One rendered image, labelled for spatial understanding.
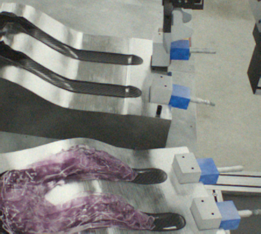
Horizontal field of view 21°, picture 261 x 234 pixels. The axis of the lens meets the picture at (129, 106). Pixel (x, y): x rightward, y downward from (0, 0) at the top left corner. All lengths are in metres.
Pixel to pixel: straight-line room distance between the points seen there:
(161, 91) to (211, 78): 1.66
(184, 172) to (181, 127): 0.23
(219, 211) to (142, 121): 0.25
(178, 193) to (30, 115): 0.33
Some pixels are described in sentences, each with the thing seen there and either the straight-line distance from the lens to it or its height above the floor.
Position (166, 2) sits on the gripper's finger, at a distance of 1.37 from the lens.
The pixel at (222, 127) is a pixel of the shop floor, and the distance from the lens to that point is 2.77.
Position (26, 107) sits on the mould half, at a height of 0.87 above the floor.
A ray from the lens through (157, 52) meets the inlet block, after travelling 1.44.
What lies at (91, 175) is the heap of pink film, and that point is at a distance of 1.19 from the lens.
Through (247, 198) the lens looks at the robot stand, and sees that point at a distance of 2.22.
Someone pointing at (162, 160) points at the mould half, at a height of 0.85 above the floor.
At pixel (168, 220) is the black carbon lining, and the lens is 1.21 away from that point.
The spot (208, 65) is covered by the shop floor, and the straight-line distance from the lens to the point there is 3.08.
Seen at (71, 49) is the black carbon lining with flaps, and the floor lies 0.88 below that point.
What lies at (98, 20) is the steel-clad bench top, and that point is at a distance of 1.75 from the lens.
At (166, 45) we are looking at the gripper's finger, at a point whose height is 0.96.
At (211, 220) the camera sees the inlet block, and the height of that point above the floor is 0.88.
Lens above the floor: 1.74
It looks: 39 degrees down
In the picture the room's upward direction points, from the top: 10 degrees clockwise
